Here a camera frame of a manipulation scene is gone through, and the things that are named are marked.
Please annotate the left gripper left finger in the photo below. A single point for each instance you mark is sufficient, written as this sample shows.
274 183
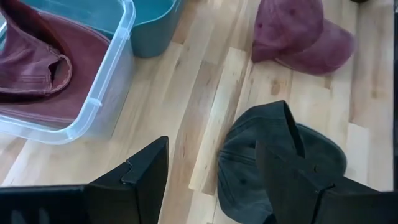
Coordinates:
146 186

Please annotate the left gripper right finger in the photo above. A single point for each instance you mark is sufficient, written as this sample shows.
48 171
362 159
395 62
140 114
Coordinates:
298 193

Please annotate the black baseball cap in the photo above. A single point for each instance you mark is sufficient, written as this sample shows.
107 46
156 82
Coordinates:
242 161

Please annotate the maroon baseball cap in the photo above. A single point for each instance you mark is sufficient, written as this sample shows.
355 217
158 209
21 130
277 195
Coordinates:
37 68
298 40

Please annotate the clear plastic bin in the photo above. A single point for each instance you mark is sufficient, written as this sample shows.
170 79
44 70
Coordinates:
102 102

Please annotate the teal plastic bin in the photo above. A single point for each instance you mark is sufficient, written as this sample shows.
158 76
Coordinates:
152 31

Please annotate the black table edge rail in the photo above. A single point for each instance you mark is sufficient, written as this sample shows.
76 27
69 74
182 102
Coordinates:
395 93

